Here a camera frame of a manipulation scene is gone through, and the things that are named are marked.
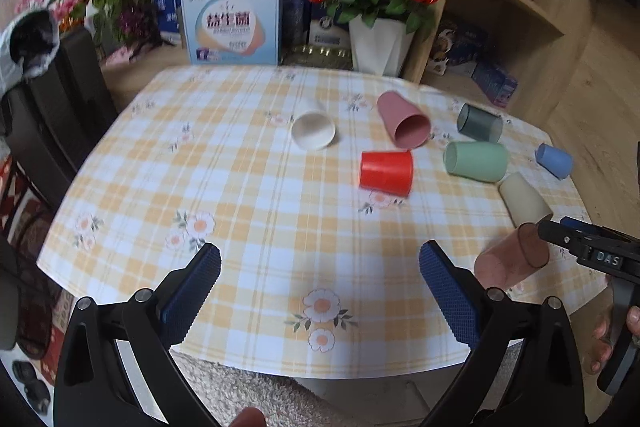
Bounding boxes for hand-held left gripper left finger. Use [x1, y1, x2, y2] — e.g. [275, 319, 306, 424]
[52, 242, 223, 427]

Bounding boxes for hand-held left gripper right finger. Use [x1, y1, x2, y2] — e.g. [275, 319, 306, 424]
[417, 239, 588, 427]

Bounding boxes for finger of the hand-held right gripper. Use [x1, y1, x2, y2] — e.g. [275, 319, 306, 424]
[538, 216, 608, 254]

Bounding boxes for brown translucent cup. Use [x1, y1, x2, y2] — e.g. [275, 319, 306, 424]
[473, 222, 550, 292]

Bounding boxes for beige cup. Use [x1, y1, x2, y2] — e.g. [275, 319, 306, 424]
[498, 171, 554, 229]

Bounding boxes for blue cup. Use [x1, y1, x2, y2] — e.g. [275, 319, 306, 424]
[534, 142, 575, 180]

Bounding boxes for light green cup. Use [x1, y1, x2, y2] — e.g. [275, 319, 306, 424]
[443, 140, 510, 183]

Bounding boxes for dark green cup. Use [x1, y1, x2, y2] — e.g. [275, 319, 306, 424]
[456, 102, 504, 144]

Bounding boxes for red cup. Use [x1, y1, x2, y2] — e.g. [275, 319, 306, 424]
[358, 150, 415, 198]

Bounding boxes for pink cup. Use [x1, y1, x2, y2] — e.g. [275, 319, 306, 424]
[375, 90, 432, 150]

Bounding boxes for white cup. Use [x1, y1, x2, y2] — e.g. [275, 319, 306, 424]
[290, 96, 337, 152]

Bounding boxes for person's right hand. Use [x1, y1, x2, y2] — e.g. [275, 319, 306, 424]
[582, 306, 640, 376]

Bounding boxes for person's left hand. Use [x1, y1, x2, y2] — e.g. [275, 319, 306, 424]
[234, 406, 269, 427]

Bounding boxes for yellow checked floral tablecloth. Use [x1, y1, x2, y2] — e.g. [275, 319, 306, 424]
[36, 65, 602, 379]

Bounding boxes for beige carpet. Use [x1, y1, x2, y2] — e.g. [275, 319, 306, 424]
[169, 342, 523, 427]

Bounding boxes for small dark blue box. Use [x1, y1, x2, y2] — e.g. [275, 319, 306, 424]
[472, 60, 519, 108]

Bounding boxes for red patterned rug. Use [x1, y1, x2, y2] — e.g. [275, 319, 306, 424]
[0, 154, 77, 375]

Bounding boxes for black shoes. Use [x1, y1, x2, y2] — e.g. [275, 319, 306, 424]
[11, 358, 52, 414]

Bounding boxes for wooden shelf unit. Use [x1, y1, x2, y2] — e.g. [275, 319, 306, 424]
[401, 0, 597, 128]

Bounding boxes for black chair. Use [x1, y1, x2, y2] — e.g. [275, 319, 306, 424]
[0, 27, 119, 210]

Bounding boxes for white flower vase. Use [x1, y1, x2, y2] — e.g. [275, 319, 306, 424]
[348, 17, 416, 77]

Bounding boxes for clear plastic tray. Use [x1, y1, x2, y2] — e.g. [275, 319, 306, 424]
[283, 45, 354, 70]

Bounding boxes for blue and white box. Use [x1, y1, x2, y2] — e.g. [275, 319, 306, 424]
[180, 0, 284, 67]

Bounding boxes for blue printed carton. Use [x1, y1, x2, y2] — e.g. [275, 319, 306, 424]
[152, 0, 184, 46]

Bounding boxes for tall dark blue box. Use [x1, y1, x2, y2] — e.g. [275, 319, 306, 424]
[281, 0, 312, 48]

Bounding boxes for grey and black jacket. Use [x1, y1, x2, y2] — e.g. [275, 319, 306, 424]
[0, 9, 62, 94]

